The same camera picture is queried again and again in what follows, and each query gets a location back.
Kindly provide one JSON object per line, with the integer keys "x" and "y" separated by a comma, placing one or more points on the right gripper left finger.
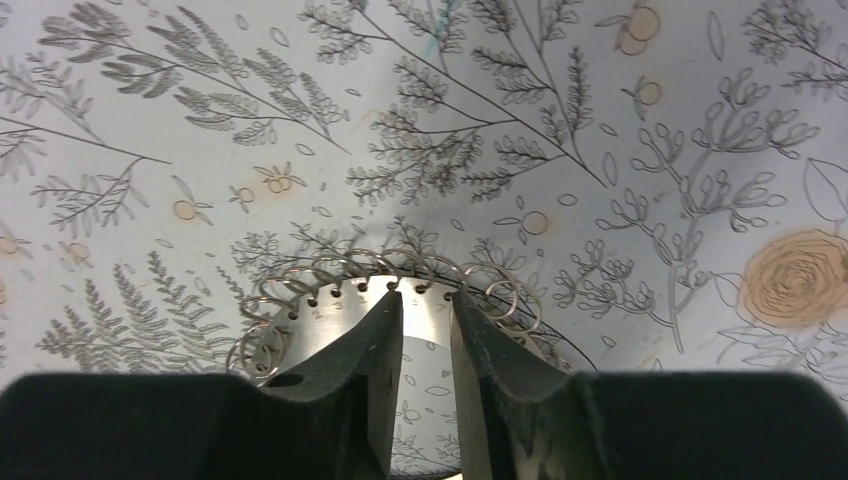
{"x": 330, "y": 417}

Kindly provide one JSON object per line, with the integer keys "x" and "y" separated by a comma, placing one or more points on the floral table mat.
{"x": 227, "y": 187}

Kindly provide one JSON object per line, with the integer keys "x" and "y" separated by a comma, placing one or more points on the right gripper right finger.
{"x": 519, "y": 417}

